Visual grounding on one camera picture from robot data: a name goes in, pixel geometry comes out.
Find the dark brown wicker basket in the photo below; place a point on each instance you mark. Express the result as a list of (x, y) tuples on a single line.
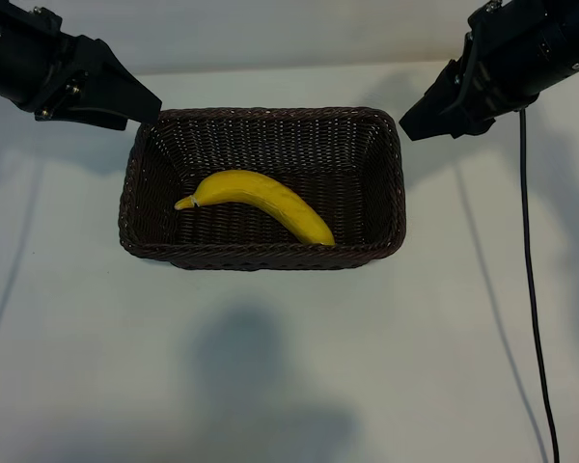
[(270, 140)]

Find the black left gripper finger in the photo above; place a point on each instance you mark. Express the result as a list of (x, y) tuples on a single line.
[(103, 119), (123, 96)]

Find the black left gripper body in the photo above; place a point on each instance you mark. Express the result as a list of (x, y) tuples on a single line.
[(24, 62)]

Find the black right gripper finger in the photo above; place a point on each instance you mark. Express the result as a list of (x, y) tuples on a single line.
[(473, 128), (429, 113)]

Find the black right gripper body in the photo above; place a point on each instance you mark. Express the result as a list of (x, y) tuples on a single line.
[(526, 53)]

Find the yellow banana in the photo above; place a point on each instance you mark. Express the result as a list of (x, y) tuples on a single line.
[(260, 193)]

